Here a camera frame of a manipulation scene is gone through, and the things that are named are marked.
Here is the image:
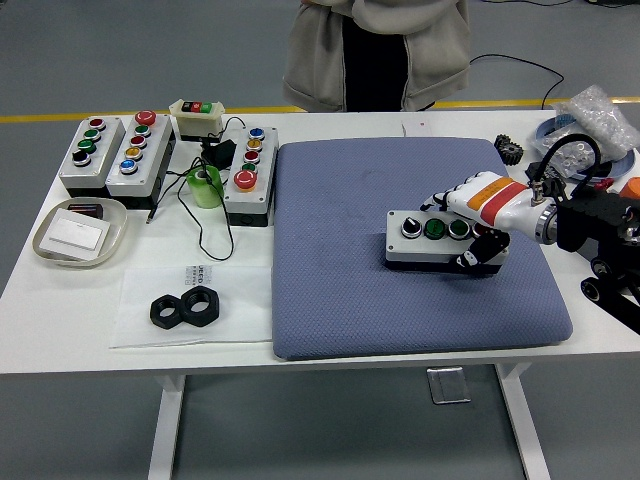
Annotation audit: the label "large black hex nut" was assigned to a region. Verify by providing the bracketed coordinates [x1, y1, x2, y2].
[179, 286, 221, 327]

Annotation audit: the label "grey box with black knob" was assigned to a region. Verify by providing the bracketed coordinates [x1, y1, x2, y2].
[58, 116, 126, 199]

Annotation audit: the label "bubble wrap bag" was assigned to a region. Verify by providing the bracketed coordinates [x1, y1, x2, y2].
[553, 84, 640, 164]

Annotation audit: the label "blue-grey woven mat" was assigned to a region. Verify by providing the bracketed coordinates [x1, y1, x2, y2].
[272, 137, 575, 361]

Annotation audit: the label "small black hex nut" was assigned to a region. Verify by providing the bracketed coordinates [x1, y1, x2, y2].
[149, 294, 187, 330]

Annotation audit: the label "green tape roll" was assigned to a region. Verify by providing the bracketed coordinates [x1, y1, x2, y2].
[185, 166, 223, 210]

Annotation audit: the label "person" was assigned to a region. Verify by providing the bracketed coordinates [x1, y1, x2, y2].
[282, 0, 472, 114]

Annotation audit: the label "white switch plate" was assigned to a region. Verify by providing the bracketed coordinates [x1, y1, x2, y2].
[41, 208, 112, 261]

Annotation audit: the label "white table leg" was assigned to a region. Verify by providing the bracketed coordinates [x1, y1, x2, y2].
[494, 362, 551, 480]
[147, 373, 187, 480]

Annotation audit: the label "grey four-button control box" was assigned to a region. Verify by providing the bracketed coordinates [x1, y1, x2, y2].
[384, 208, 511, 276]

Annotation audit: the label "grey five-button emergency stop box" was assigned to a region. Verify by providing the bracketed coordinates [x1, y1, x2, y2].
[104, 109, 175, 210]
[223, 124, 280, 229]

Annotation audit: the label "clear plastic bag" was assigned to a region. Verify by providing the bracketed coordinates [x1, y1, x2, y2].
[108, 264, 274, 350]

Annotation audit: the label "black gear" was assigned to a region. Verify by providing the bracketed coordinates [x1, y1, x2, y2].
[493, 133, 525, 167]

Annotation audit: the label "metal floor plate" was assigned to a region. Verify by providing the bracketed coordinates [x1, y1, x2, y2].
[426, 366, 472, 405]

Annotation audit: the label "clear bag of washers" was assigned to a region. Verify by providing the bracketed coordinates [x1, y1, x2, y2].
[543, 125, 626, 176]

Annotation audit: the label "black power adapter with cord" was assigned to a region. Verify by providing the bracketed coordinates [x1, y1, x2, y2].
[146, 116, 247, 262]

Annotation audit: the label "black floor cable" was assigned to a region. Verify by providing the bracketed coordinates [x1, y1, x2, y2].
[424, 53, 566, 111]

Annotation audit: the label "white shallow tray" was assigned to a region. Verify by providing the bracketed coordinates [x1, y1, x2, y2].
[32, 198, 129, 270]

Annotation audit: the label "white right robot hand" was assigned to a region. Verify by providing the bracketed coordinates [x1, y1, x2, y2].
[418, 171, 551, 270]

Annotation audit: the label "dark red small box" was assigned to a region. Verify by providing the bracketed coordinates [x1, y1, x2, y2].
[67, 202, 105, 220]

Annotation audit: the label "cream three-button switch box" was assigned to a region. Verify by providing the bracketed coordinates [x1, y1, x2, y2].
[168, 99, 226, 143]

